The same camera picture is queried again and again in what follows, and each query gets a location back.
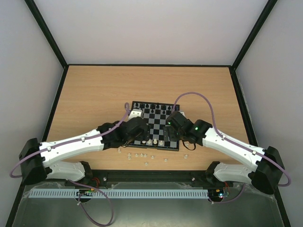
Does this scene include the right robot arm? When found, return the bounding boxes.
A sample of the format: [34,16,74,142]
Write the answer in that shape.
[166,111,285,195]

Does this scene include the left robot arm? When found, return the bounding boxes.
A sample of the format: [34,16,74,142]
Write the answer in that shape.
[19,116,150,185]

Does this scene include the black white chessboard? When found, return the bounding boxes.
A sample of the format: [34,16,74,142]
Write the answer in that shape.
[129,101,179,151]

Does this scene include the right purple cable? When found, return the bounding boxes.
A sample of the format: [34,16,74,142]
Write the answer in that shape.
[172,92,291,204]

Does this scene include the black aluminium frame rail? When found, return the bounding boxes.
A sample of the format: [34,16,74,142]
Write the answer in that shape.
[21,162,280,194]

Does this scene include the light blue cable duct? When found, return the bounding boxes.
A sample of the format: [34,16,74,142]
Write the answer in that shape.
[28,189,209,199]

